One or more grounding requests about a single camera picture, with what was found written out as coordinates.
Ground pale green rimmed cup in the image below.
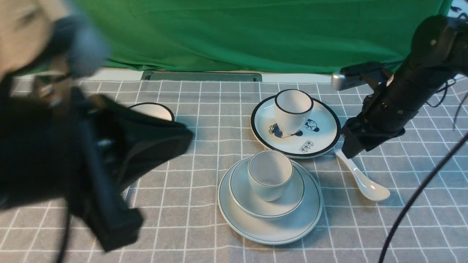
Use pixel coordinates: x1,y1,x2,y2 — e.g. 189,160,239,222
248,150,294,202

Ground pale green rimmed bowl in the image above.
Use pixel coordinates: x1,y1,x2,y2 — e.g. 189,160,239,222
228,158,305,220

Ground black rimmed white bowl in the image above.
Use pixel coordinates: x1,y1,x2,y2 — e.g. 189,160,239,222
129,103,175,122

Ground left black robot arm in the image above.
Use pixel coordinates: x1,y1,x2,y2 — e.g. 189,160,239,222
1,0,194,262

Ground grey checked tablecloth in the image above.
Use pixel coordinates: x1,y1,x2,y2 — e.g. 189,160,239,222
1,79,468,263

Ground pale green rimmed plate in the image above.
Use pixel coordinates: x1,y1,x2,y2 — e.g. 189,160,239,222
217,158,323,245

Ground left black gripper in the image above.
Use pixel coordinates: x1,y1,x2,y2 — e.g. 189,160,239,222
0,88,194,252

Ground white spoon with print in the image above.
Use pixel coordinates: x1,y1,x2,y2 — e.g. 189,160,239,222
121,187,130,199

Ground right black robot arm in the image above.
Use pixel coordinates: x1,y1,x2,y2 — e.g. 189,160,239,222
332,15,467,159

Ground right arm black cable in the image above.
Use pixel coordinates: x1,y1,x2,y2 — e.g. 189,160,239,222
378,79,468,263

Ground green backdrop cloth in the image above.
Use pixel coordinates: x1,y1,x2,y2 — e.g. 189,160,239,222
74,0,452,74

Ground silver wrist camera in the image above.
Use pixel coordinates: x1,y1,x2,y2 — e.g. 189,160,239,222
331,62,386,91

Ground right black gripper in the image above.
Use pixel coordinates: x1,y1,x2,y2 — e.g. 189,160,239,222
341,61,445,159

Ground black rimmed white cup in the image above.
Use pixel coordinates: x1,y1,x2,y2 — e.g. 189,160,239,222
274,89,314,135

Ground plain white spoon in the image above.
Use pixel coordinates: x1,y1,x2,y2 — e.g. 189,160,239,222
335,149,390,202

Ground black rimmed decorated plate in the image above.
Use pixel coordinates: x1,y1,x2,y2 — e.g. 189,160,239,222
250,96,341,159

